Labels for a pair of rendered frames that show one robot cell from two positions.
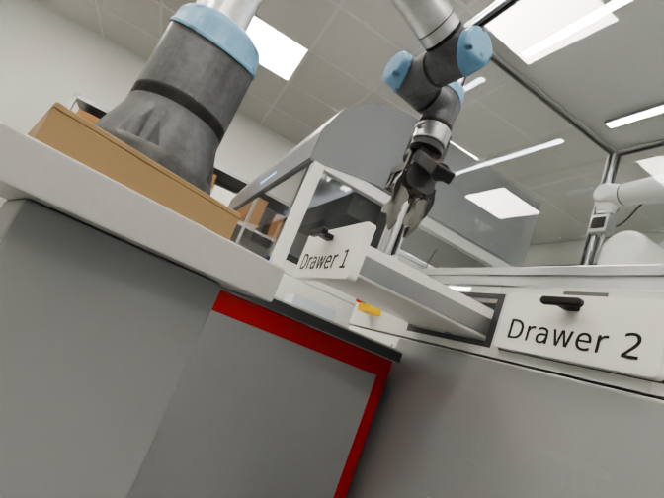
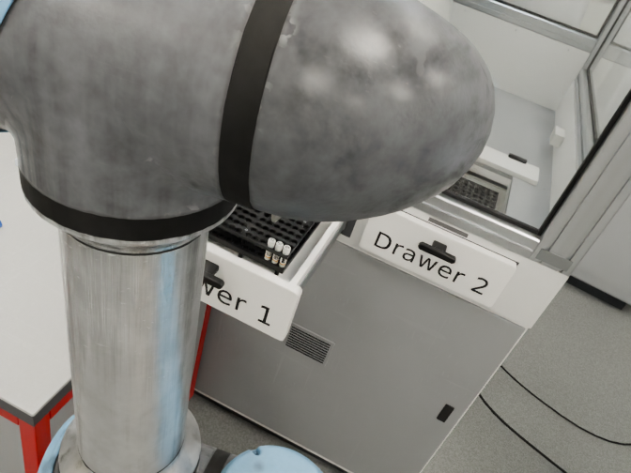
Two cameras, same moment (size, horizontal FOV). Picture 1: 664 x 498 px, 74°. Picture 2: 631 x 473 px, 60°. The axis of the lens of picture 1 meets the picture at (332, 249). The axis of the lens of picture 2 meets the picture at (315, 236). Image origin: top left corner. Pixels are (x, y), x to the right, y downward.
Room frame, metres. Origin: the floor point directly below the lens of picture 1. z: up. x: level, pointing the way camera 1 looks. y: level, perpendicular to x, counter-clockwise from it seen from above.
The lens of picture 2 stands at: (0.43, 0.46, 1.48)
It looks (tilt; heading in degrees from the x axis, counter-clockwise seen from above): 37 degrees down; 302
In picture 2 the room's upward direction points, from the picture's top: 19 degrees clockwise
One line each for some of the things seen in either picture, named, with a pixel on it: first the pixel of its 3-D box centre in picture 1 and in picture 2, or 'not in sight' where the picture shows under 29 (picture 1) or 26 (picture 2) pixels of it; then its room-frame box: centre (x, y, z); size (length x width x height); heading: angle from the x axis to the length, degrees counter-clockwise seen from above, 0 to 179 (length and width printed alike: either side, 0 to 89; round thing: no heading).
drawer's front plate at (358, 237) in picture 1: (329, 254); (211, 276); (0.88, 0.00, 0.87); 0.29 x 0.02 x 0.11; 21
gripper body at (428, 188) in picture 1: (415, 171); not in sight; (0.89, -0.11, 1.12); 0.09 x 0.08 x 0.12; 21
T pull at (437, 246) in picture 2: (565, 303); (438, 249); (0.69, -0.39, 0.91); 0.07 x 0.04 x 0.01; 21
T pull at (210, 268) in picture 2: (323, 234); (206, 270); (0.87, 0.03, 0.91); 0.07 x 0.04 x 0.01; 21
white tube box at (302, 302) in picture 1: (308, 308); not in sight; (1.19, 0.00, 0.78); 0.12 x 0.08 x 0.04; 108
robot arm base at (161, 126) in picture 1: (161, 147); not in sight; (0.51, 0.23, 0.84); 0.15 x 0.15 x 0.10
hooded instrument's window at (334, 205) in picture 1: (323, 271); not in sight; (2.71, -0.01, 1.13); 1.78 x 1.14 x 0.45; 21
